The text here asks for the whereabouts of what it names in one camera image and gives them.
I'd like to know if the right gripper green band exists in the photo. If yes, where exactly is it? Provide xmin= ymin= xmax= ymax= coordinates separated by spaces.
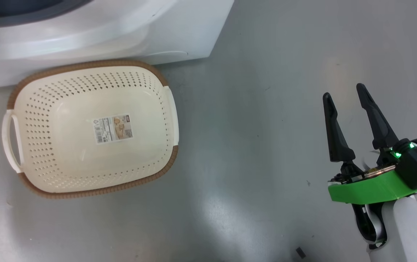
xmin=322 ymin=83 xmax=417 ymax=204

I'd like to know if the grey rubber door gasket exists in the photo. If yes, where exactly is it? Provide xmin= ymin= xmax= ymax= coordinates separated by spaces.
xmin=0 ymin=0 xmax=94 ymax=29

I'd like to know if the white washing machine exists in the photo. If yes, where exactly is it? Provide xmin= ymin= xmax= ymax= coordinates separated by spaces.
xmin=0 ymin=0 xmax=235 ymax=90

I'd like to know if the basket product label sticker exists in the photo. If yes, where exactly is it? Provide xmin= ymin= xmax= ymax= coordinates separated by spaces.
xmin=92 ymin=114 xmax=134 ymax=144

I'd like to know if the cream perforated laundry basket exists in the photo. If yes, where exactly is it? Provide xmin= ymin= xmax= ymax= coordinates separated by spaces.
xmin=1 ymin=60 xmax=179 ymax=199

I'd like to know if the round white filter cover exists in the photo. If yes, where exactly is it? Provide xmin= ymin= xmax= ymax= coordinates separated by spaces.
xmin=150 ymin=50 xmax=189 ymax=59

